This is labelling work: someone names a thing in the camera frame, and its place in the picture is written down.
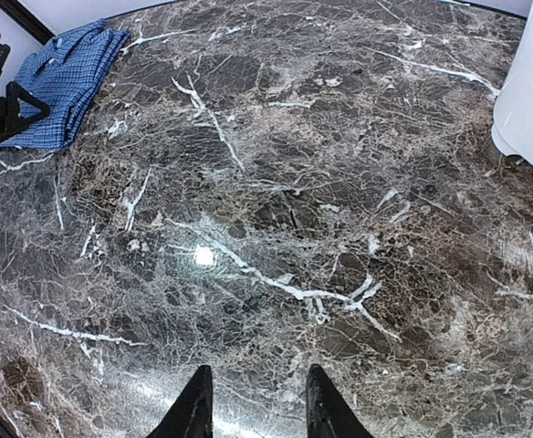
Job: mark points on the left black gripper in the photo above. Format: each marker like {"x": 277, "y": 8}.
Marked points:
{"x": 19, "y": 110}

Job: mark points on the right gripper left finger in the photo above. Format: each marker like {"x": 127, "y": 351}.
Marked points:
{"x": 191, "y": 415}

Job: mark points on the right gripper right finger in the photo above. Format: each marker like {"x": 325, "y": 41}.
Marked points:
{"x": 327, "y": 413}

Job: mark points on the blue checked long sleeve shirt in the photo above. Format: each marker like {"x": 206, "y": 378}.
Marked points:
{"x": 66, "y": 74}

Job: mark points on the left black frame post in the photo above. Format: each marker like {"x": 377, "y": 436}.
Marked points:
{"x": 16, "y": 11}

